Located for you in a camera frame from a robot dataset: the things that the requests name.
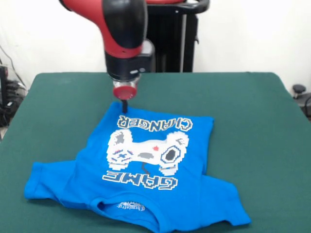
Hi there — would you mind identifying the blue printed t-shirt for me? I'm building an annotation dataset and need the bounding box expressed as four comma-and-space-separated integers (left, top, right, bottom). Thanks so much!
23, 101, 252, 233

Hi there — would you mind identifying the dark green table cloth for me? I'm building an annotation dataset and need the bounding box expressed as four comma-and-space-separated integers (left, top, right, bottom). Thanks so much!
0, 72, 311, 233

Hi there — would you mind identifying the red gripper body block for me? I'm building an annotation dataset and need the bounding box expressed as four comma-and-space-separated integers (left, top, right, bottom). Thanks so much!
112, 74, 142, 100

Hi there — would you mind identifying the black electronics box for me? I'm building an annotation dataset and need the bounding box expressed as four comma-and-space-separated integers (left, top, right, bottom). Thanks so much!
0, 65, 8, 110

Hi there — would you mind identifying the black cable bundle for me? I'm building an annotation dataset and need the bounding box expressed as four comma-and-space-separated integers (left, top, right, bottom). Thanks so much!
0, 80, 28, 127

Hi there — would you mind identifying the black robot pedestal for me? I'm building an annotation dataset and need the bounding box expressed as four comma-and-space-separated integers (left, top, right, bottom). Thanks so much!
144, 0, 209, 73

